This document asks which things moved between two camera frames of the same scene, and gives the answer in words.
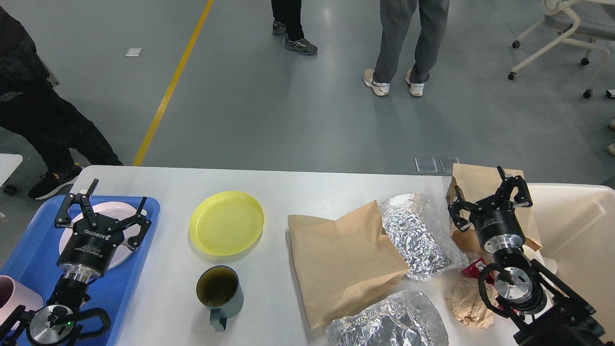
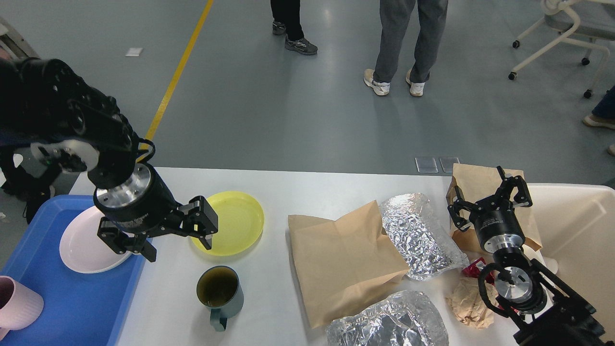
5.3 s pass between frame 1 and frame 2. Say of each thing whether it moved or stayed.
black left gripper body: moved
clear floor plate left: stayed
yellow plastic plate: stayed
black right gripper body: stayed
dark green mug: stayed
